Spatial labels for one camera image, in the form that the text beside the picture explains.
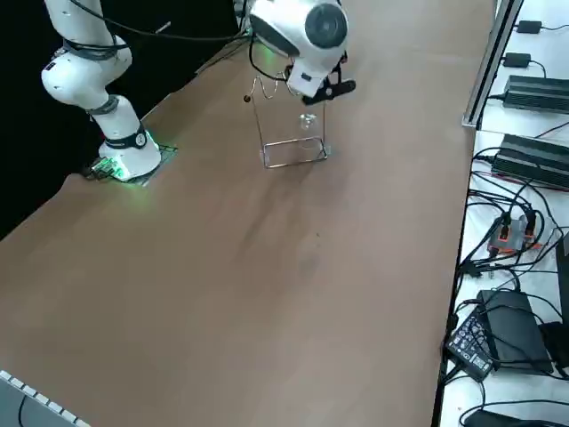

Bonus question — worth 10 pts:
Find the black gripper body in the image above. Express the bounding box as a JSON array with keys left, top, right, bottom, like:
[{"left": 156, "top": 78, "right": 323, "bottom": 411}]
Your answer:
[{"left": 324, "top": 51, "right": 349, "bottom": 90}]

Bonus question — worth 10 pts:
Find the clear glass goblet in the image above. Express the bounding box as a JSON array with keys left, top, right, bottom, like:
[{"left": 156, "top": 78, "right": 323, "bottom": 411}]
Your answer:
[{"left": 293, "top": 88, "right": 324, "bottom": 152}]

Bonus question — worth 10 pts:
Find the ribbed black power supply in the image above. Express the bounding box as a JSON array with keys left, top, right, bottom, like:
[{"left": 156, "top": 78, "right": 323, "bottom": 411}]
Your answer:
[
  {"left": 490, "top": 133, "right": 569, "bottom": 193},
  {"left": 503, "top": 74, "right": 569, "bottom": 116}
]

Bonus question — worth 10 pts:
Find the grey and orange hub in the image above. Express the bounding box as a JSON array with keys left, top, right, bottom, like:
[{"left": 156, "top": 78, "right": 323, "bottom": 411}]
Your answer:
[{"left": 485, "top": 214, "right": 547, "bottom": 258}]

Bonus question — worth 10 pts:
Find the black adapter with white print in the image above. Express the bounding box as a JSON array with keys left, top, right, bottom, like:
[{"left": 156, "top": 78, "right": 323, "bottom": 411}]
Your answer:
[{"left": 445, "top": 306, "right": 500, "bottom": 383}]

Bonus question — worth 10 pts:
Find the large black power adapter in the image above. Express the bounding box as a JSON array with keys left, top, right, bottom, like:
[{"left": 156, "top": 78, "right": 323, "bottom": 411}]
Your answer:
[{"left": 477, "top": 288, "right": 556, "bottom": 375}]

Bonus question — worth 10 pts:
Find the black device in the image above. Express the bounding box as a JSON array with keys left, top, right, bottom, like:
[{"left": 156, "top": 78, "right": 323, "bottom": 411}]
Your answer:
[
  {"left": 554, "top": 230, "right": 569, "bottom": 370},
  {"left": 460, "top": 407, "right": 569, "bottom": 427}
]

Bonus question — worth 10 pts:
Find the silver wire goblet holder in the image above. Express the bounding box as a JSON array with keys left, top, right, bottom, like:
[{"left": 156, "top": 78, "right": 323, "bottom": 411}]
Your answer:
[{"left": 241, "top": 70, "right": 334, "bottom": 170}]

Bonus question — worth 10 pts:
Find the aluminium profile post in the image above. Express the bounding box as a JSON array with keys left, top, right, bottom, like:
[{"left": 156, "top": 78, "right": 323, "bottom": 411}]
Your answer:
[{"left": 461, "top": 0, "right": 526, "bottom": 131}]

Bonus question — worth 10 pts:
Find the grey metal frame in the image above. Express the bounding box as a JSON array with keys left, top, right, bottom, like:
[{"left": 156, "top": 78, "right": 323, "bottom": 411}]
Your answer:
[{"left": 0, "top": 368, "right": 92, "bottom": 427}]

